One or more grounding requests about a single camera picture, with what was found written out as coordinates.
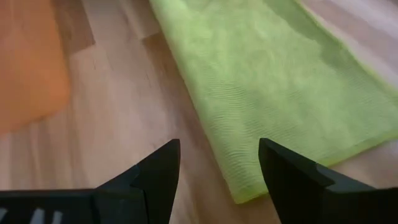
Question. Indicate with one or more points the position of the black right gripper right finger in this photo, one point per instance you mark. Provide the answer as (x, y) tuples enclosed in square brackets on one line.
[(295, 186)]

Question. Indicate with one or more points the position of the green microfiber towel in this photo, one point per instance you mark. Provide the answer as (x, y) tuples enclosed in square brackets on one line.
[(264, 93)]

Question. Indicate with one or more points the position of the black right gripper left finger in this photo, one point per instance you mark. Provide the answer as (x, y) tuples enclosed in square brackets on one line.
[(149, 186)]

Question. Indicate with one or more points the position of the orange translucent plastic bin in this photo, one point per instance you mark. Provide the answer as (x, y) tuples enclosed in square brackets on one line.
[(28, 62)]

